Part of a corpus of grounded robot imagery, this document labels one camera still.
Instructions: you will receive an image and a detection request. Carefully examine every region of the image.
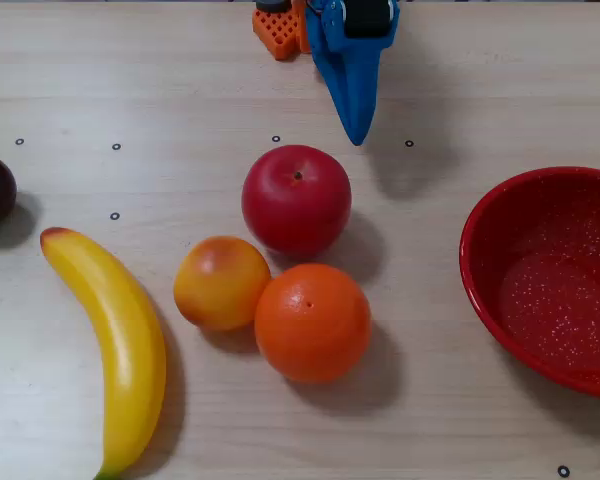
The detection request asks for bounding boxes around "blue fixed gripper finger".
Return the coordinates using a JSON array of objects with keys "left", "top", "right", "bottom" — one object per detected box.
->
[{"left": 347, "top": 47, "right": 389, "bottom": 146}]

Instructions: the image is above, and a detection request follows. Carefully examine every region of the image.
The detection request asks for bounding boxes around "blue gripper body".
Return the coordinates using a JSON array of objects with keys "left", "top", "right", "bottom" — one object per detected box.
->
[{"left": 342, "top": 0, "right": 401, "bottom": 51}]

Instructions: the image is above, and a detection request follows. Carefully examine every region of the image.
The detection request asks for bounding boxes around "blue hinged gripper finger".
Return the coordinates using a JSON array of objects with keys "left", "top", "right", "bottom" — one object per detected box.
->
[{"left": 307, "top": 0, "right": 357, "bottom": 145}]

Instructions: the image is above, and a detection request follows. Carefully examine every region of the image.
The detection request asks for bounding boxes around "red speckled bowl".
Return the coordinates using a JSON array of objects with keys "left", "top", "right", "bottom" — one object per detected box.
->
[{"left": 458, "top": 166, "right": 600, "bottom": 400}]

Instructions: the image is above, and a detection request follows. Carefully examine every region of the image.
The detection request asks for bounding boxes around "red apple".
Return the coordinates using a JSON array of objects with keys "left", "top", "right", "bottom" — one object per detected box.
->
[{"left": 241, "top": 144, "right": 353, "bottom": 259}]

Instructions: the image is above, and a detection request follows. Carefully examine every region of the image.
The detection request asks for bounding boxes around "orange fruit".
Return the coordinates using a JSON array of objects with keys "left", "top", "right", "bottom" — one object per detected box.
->
[{"left": 253, "top": 263, "right": 372, "bottom": 385}]

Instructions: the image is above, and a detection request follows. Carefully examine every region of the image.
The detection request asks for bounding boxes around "yellow orange peach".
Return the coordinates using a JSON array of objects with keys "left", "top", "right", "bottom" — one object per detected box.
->
[{"left": 173, "top": 235, "right": 272, "bottom": 332}]

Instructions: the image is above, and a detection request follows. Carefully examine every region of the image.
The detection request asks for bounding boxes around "yellow banana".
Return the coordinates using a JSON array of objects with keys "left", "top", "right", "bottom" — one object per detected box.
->
[{"left": 39, "top": 227, "right": 168, "bottom": 480}]

